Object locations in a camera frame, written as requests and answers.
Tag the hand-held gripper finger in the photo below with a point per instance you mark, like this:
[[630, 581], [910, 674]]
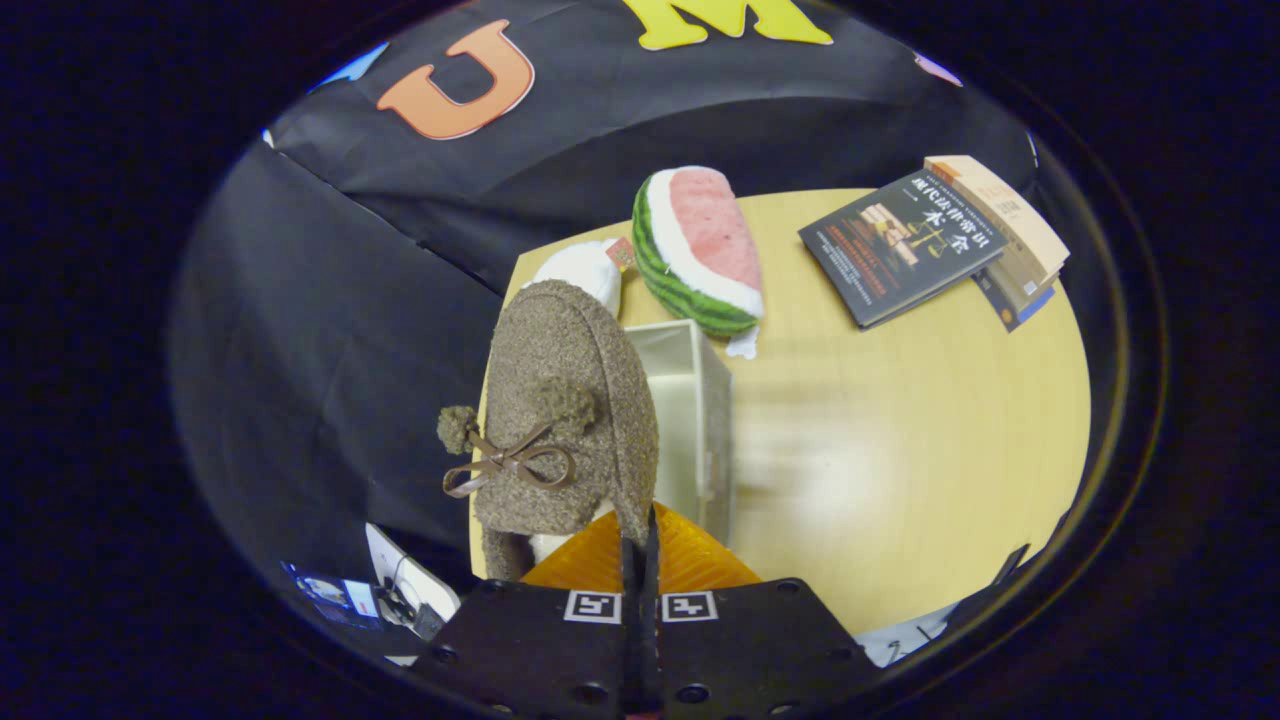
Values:
[[650, 650], [629, 650]]

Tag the cream fabric storage box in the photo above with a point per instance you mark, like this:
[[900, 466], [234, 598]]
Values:
[[690, 430]]

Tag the brown fuzzy shoe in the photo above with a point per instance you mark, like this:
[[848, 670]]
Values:
[[570, 340]]

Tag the white flat device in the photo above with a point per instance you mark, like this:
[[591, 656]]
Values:
[[395, 560]]

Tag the white sheet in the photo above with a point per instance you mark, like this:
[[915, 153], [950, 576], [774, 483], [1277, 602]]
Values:
[[905, 640]]

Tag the lit blue screen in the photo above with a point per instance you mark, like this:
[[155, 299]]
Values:
[[330, 592]]

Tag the white plush toy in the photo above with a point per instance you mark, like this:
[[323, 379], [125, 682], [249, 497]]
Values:
[[585, 268]]

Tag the watermelon slice plush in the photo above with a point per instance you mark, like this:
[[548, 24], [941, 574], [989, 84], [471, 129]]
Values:
[[710, 230]]

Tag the black backdrop cloth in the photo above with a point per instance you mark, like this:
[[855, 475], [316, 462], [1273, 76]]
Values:
[[330, 330]]

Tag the dark paperback book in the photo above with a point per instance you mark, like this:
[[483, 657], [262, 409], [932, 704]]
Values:
[[900, 250]]

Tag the blue-edged book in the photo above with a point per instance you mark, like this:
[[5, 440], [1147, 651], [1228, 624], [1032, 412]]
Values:
[[1030, 305]]

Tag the beige book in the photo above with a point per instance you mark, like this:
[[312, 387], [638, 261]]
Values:
[[1010, 215]]

